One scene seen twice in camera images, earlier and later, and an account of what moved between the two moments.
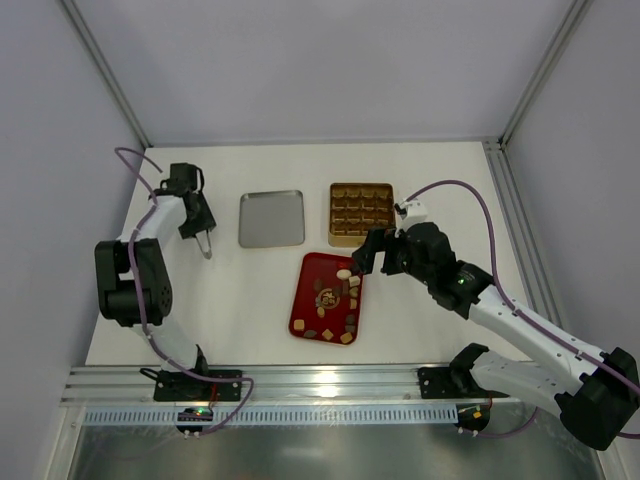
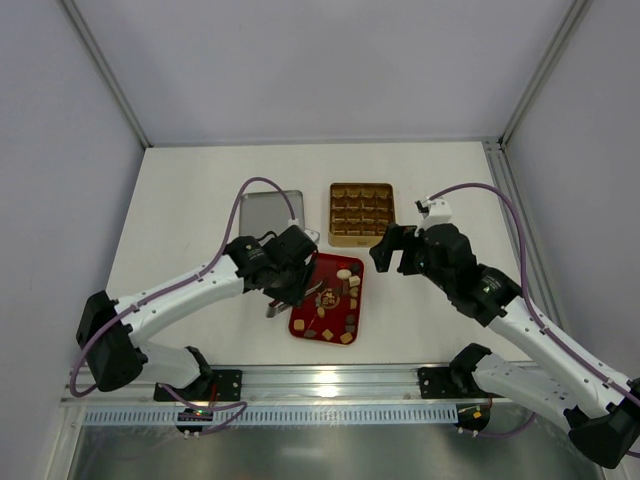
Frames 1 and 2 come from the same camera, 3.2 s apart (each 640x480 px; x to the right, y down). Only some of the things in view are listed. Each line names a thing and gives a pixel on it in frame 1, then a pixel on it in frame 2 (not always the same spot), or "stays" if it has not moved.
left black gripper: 198,221 to 291,286
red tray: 327,299 stays
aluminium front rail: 384,396 stays
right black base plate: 437,383 stays
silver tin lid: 271,219 stays
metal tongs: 208,254 to 276,306
